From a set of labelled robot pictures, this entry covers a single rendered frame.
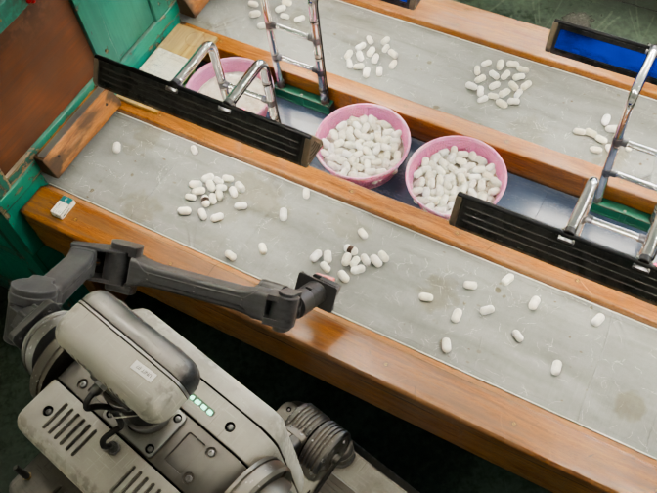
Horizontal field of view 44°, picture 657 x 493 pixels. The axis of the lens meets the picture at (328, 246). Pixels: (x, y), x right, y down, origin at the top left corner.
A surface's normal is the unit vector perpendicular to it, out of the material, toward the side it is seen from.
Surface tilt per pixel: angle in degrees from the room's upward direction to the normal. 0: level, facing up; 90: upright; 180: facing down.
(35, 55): 90
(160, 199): 0
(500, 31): 0
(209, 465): 0
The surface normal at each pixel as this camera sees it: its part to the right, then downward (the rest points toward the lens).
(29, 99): 0.87, 0.37
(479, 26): -0.08, -0.52
